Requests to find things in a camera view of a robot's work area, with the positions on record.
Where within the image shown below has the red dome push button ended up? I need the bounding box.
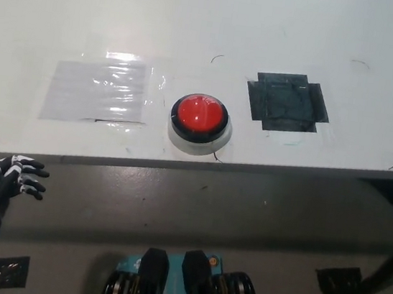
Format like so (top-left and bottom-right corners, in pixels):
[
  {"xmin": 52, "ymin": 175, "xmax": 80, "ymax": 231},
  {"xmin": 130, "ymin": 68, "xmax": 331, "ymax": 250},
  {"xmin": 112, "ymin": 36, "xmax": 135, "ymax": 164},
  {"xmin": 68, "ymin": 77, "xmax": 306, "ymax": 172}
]
[{"xmin": 163, "ymin": 90, "xmax": 238, "ymax": 161}]

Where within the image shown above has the clear plastic tape strip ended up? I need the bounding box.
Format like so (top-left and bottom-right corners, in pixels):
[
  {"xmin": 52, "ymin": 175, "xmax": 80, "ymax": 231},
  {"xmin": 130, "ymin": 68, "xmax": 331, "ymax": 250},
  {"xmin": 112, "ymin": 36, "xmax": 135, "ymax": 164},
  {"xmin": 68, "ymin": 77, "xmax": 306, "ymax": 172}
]
[{"xmin": 98, "ymin": 49, "xmax": 170, "ymax": 111}]

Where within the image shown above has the black tape square patch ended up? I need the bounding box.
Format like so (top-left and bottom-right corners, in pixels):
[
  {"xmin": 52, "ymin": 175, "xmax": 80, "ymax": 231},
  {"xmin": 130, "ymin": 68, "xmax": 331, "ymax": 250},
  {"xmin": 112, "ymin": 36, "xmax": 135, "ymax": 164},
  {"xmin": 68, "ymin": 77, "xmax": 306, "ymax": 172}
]
[{"xmin": 241, "ymin": 66, "xmax": 336, "ymax": 139}]

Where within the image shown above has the black table leg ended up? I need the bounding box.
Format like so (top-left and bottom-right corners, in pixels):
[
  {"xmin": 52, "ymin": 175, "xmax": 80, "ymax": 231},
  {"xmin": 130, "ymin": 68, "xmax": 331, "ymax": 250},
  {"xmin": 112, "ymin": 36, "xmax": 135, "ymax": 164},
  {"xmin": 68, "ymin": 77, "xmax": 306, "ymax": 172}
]
[{"xmin": 357, "ymin": 226, "xmax": 393, "ymax": 294}]

